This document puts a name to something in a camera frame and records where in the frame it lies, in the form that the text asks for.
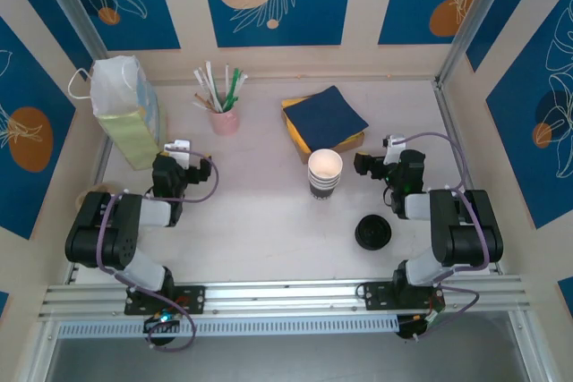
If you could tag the printed paper gift bag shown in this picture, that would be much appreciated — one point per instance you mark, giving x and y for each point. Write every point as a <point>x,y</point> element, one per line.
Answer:
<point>130,136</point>

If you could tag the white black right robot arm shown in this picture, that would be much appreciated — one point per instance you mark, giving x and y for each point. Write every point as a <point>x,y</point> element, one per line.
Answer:
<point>465,230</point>

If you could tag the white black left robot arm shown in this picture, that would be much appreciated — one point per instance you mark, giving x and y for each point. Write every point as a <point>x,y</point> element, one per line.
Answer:
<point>116,230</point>

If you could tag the pink straw holder cup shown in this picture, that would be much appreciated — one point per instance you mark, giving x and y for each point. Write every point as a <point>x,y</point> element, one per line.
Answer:
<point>225,124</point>

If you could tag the navy blue paper napkin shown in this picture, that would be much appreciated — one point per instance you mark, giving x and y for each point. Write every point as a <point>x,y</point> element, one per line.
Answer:
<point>327,118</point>

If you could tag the black plastic cup lid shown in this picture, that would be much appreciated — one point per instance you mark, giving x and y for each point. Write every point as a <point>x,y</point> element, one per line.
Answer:
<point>373,233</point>

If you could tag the beige pulp cup carrier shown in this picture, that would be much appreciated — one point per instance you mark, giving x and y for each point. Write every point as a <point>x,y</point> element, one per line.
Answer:
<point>100,189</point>

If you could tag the white paper-wrapped straw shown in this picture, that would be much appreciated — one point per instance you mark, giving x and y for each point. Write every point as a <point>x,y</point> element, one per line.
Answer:
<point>203,87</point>
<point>211,82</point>
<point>227,82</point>

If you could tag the green and white wrapped straw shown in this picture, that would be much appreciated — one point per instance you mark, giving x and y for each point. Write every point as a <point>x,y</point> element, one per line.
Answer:
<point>241,82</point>

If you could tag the grey metal panel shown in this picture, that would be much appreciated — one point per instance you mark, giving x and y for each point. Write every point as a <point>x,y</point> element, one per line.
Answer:
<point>313,359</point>

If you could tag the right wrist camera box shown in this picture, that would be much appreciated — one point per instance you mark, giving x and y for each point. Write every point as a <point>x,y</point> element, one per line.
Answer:
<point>394,145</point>

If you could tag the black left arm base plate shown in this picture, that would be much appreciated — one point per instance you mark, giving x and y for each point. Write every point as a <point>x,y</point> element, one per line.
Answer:
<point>192,299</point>

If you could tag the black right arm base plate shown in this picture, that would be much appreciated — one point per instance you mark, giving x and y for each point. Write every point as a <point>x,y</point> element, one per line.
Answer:
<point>378,297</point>

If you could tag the aluminium front rail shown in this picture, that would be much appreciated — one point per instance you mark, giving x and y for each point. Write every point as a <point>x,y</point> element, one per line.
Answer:
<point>277,297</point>

